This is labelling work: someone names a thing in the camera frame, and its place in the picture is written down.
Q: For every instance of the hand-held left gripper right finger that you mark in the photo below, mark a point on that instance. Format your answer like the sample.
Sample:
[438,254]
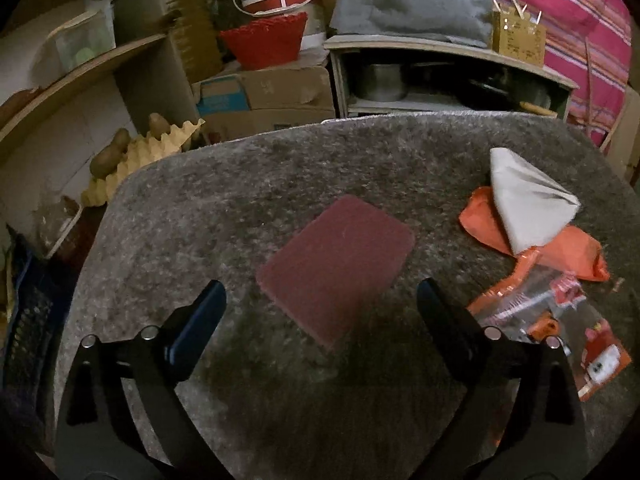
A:
[450,320]

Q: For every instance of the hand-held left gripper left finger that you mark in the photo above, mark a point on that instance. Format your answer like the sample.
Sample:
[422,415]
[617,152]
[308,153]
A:
[195,332]

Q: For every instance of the maroon scouring pad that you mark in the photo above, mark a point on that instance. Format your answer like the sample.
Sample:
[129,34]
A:
[335,265]

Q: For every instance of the red printed plastic packet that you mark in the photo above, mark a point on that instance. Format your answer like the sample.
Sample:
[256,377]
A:
[595,350]

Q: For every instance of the white folded cloth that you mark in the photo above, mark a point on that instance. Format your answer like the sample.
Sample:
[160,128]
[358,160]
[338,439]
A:
[525,205]

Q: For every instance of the orange plastic wrapper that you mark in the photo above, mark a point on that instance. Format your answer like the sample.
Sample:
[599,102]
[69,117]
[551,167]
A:
[575,255]

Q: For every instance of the blue plastic crate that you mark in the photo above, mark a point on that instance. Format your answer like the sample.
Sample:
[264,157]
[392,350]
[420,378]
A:
[30,330]

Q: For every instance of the yellow egg tray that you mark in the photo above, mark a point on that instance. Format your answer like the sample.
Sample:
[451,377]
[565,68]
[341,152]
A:
[145,152]

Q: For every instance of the large potato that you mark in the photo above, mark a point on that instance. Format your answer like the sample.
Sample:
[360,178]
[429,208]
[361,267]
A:
[110,155]

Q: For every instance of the small potato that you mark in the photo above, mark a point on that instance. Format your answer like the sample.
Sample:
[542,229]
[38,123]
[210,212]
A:
[159,125]

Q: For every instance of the plain cardboard box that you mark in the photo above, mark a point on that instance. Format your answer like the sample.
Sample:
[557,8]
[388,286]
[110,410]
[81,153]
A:
[270,125]

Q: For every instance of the dark pan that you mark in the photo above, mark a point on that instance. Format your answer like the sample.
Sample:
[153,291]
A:
[480,87]

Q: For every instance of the steel pot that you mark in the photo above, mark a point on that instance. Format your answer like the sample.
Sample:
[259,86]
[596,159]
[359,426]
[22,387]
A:
[380,82]

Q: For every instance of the stack of cardboard boxes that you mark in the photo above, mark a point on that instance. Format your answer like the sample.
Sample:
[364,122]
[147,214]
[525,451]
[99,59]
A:
[627,135]

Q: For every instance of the cardboard box with blue label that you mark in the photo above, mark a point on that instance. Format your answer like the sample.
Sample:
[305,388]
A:
[280,87]

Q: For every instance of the wooden shelf unit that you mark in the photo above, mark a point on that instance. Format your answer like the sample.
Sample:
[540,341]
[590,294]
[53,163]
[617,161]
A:
[140,75]

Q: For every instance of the red woven basket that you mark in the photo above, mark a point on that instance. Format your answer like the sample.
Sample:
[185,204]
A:
[265,42]

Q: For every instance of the yellow oil bottle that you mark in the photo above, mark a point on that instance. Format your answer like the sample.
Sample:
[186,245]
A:
[192,25]

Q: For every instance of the clear plastic container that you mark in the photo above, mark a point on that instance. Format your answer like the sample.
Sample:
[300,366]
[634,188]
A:
[85,40]

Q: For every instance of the bundle of wooden sticks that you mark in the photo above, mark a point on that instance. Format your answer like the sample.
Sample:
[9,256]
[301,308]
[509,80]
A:
[515,10]

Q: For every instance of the grey cushion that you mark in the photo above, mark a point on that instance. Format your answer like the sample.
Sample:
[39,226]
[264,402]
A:
[410,0]

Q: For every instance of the pink striped blanket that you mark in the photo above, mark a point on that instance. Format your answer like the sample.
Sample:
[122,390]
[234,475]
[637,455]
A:
[565,5]

